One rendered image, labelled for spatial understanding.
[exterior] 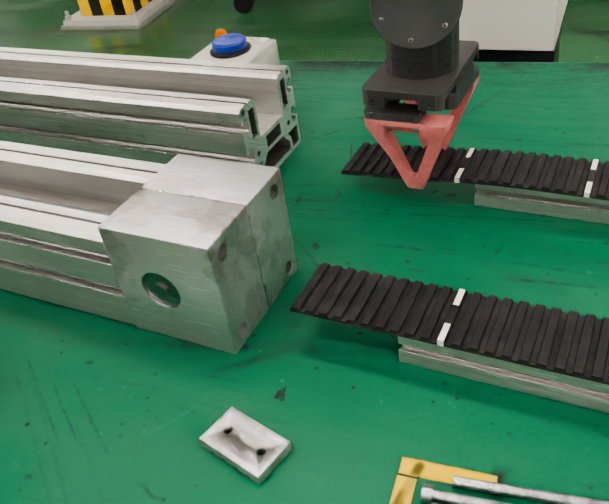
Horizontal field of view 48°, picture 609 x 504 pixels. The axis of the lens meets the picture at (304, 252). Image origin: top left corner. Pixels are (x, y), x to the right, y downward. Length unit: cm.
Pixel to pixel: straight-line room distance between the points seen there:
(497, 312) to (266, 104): 34
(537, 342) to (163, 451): 24
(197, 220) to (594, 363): 26
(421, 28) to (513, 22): 43
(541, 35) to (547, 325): 50
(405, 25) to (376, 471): 27
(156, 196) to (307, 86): 39
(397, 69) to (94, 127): 33
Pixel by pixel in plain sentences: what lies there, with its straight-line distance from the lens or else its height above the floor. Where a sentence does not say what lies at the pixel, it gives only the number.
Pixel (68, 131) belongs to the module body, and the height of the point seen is 82.
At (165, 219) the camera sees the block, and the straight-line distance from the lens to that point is 47.
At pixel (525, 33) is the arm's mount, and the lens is 89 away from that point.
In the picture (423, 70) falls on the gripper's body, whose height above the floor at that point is 91.
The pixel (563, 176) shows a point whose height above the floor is 81.
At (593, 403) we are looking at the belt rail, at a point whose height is 79.
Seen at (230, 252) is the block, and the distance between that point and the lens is 46.
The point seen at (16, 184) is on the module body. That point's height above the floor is 84.
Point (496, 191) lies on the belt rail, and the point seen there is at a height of 79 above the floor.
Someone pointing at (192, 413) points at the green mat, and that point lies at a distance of 47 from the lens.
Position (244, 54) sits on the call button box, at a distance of 81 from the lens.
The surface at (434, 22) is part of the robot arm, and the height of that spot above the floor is 97.
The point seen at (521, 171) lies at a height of 82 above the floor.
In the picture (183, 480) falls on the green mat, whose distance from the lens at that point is 44.
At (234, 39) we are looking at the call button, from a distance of 82.
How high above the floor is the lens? 113
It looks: 37 degrees down
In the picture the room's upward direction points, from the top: 10 degrees counter-clockwise
